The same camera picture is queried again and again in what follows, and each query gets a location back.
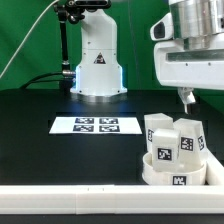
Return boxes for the black camera stand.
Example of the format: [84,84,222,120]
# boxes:
[54,0,85,92]

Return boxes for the white marker sheet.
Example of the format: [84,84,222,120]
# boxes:
[49,117,142,135]

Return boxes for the white cable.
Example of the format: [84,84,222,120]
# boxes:
[0,0,61,80]

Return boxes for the white L-shaped fence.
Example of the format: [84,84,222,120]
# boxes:
[0,156,224,215]

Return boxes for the black cables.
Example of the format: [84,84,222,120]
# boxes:
[19,71,76,90]

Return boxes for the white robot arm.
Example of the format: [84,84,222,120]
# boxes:
[70,0,224,114]

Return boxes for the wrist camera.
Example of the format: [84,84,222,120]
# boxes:
[150,13,174,41]

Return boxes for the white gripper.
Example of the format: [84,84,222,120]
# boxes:
[154,43,224,114]

